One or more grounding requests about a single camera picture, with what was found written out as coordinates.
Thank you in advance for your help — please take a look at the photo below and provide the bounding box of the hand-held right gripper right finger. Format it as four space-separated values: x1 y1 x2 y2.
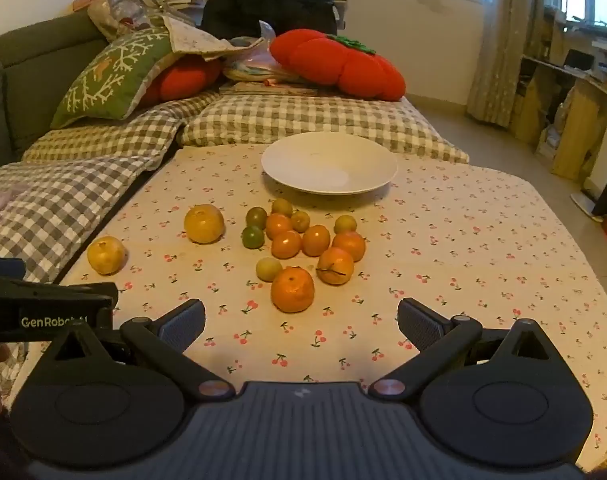
367 297 559 403

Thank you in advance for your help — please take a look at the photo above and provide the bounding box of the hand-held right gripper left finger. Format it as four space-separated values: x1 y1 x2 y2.
42 298 236 403

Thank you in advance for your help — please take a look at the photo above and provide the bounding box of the large yellow orange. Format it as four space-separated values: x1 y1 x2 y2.
184 204 226 245
87 237 128 276

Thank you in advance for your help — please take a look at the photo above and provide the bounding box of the tangerine with stem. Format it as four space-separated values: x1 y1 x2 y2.
317 247 355 286

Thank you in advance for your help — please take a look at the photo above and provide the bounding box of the small orange tangerine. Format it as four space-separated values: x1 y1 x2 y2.
272 230 303 259
332 231 366 263
266 213 293 240
302 225 331 257

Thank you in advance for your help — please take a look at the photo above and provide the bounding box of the large tangerine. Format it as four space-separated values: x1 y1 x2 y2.
271 266 315 313

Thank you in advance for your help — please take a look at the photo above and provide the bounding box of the white plate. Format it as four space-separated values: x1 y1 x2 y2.
261 132 399 196

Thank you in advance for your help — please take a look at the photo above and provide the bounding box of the grey checked quilt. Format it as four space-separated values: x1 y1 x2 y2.
0 152 179 381
178 92 469 165
24 91 219 163

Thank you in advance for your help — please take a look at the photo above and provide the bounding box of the white flat stand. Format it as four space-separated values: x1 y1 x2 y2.
571 191 604 221

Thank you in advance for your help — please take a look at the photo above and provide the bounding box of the green embroidered cushion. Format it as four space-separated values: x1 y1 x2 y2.
50 27 184 131

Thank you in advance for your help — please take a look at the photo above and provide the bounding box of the red plush cushion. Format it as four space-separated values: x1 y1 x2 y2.
144 54 222 102

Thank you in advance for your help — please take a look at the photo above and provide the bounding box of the grey-green sofa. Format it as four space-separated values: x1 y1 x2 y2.
0 9 112 177

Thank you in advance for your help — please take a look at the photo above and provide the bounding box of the flat beige book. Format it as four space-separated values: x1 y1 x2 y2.
218 80 319 97

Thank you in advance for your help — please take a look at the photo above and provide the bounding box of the clear plastic bag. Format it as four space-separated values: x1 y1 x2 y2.
222 20 304 83

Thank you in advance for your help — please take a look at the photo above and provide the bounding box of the red tomato cushion green stalk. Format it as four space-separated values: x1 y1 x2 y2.
270 29 407 102

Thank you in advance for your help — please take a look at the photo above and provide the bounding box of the wooden shelf unit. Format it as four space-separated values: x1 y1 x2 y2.
513 5 607 181

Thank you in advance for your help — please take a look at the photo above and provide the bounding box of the white floral cloth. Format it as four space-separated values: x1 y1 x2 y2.
161 14 264 56

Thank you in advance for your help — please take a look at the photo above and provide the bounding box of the patterned beige curtain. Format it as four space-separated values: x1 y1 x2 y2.
466 0 534 128

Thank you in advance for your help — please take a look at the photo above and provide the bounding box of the black laptop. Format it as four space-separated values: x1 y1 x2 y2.
563 50 595 72

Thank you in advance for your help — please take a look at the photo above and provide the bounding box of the patterned patchwork cushion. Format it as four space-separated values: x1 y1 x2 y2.
88 0 169 43

